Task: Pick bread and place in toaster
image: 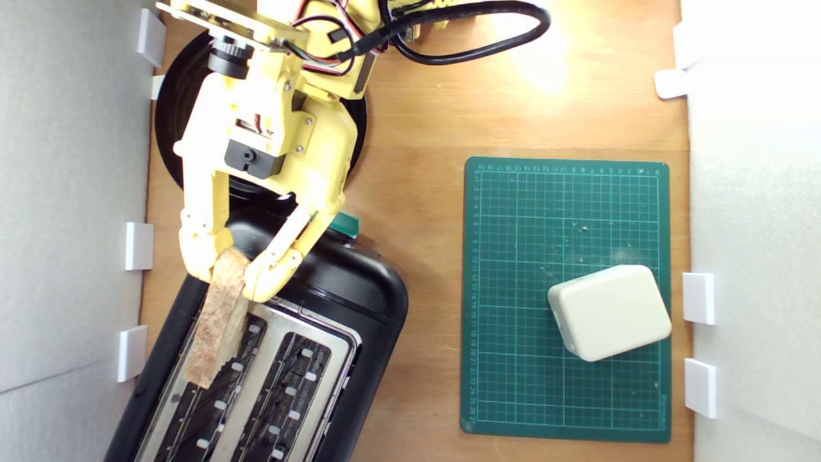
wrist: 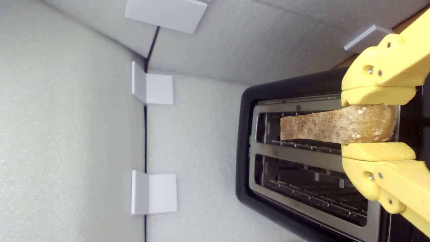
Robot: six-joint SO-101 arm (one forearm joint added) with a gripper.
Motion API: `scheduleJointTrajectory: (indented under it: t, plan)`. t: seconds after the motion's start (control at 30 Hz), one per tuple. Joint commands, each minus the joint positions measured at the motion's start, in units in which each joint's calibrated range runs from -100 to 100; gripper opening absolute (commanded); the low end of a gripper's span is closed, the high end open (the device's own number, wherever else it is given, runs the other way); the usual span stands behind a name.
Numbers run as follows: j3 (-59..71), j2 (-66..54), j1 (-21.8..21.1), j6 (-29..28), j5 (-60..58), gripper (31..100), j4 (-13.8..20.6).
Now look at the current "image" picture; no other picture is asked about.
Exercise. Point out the brown bread slice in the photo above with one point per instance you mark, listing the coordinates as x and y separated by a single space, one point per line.
218 321

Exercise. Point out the black two-slot toaster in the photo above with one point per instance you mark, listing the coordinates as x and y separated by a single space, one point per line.
346 289

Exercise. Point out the green toaster lever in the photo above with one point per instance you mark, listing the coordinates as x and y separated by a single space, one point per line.
347 226

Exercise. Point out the black round plate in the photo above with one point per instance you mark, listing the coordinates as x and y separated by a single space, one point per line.
173 96

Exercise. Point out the green cutting mat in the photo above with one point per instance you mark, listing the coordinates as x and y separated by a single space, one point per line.
513 321

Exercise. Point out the white rounded block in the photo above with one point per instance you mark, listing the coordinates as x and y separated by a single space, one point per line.
609 314

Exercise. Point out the white wall clip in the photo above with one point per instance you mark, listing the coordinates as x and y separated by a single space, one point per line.
158 86
670 83
700 388
699 298
138 246
131 353
681 45
151 38

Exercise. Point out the yellow-mounted wrist camera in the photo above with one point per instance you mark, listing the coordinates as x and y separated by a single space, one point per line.
228 58

